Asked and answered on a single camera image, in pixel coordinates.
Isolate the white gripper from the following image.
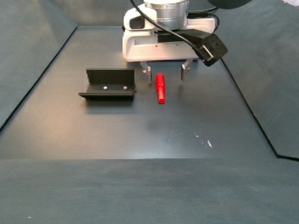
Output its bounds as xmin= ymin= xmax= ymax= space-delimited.
xmin=123 ymin=6 xmax=215 ymax=84

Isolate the red peg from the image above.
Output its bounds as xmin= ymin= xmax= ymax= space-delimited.
xmin=155 ymin=73 xmax=166 ymax=104

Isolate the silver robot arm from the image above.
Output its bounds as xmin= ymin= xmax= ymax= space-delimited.
xmin=123 ymin=0 xmax=216 ymax=78

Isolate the black camera cable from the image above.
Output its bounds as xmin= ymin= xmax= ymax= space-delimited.
xmin=129 ymin=0 xmax=212 ymax=58

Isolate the black angled holder bracket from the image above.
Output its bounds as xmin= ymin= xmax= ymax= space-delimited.
xmin=79 ymin=68 xmax=136 ymax=101

